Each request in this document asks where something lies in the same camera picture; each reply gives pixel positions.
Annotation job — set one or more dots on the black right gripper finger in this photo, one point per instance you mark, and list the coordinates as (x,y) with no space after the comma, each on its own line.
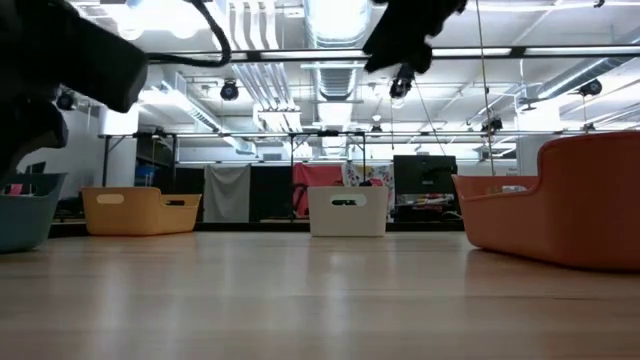
(395,50)

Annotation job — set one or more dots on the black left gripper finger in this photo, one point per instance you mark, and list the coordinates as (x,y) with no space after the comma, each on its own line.
(25,135)

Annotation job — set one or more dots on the small dark desk monitor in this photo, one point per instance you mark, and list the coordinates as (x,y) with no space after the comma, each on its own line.
(37,167)

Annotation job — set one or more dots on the teal plastic basket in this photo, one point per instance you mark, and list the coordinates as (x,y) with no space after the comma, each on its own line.
(25,220)

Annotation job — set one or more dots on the floral hanging cloth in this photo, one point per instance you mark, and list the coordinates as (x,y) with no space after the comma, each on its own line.
(375,175)

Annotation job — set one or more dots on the blue storage bin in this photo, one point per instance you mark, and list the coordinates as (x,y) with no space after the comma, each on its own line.
(145,176)

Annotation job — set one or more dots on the black monitor screen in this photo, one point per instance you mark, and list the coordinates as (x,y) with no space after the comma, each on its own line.
(425,175)

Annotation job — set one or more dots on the yellow plastic basket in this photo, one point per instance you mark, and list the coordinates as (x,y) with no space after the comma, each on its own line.
(130,210)

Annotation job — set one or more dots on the red hanging cloth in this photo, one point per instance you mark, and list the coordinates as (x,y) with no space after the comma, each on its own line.
(312,177)

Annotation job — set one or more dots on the white plastic basket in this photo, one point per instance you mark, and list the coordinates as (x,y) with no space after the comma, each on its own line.
(325,220)

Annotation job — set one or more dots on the grey hanging cloth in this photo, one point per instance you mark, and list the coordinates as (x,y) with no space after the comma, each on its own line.
(227,195)

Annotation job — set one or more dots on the orange plastic basket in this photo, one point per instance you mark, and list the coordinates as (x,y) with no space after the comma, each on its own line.
(575,210)

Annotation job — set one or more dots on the black ceiling camera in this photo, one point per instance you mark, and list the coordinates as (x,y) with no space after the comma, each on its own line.
(65,101)
(400,87)
(494,125)
(591,87)
(229,91)

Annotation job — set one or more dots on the silver ceiling duct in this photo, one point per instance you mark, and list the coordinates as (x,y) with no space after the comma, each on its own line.
(337,25)

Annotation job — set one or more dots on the black background table frame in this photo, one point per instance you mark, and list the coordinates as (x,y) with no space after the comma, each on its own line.
(106,160)

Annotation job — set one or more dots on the black overhead frame bar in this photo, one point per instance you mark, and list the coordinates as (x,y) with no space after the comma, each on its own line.
(300,54)

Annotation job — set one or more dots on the black aluminium table frame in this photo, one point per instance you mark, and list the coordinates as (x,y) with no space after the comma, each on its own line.
(275,226)

